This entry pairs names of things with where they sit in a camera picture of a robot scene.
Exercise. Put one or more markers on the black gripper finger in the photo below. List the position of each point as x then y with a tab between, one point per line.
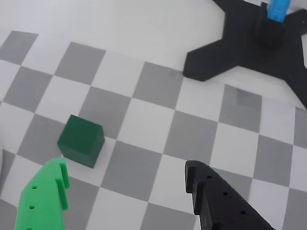
220	203

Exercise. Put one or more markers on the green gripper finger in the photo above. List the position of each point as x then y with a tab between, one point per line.
40	198

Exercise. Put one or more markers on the grey white checkerboard mat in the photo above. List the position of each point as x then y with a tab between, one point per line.
153	124

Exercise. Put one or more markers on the dark green cube dice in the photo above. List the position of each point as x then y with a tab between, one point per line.
79	141

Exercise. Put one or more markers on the black cross-shaped stand base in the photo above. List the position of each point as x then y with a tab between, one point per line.
239	52

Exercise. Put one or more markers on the blue stand post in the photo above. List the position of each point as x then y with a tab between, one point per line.
278	10

